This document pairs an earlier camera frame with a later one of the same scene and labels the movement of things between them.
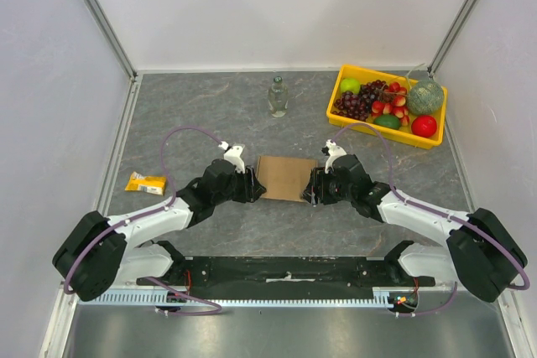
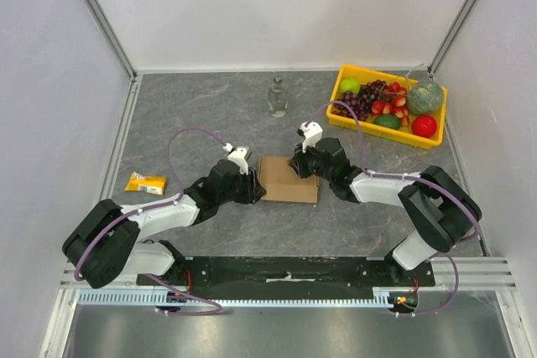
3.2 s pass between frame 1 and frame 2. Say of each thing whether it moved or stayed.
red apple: stayed
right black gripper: moved
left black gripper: stayed
